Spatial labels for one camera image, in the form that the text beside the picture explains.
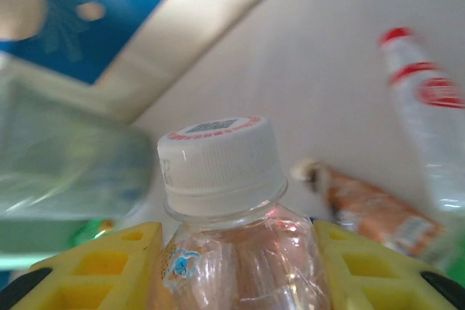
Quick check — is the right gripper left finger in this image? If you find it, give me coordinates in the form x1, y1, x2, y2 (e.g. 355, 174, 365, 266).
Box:
0, 221, 163, 310

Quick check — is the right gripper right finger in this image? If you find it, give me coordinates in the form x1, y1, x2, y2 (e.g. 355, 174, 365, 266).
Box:
312, 219, 465, 310

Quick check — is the green bottle with yellow cap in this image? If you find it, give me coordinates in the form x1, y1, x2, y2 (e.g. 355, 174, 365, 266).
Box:
70, 217, 117, 249

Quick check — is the orange label bottle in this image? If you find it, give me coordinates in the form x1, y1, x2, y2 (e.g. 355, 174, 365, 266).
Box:
290, 159, 446, 264

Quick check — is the red label bottle red cap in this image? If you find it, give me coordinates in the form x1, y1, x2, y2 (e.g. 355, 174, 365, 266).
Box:
377, 26, 465, 213

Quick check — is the clear bottle with white cap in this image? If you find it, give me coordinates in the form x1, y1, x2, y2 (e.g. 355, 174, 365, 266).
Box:
147, 115, 341, 310

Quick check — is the clear plastic bin with liner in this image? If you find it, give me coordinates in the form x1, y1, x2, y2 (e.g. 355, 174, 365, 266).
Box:
0, 77, 155, 222

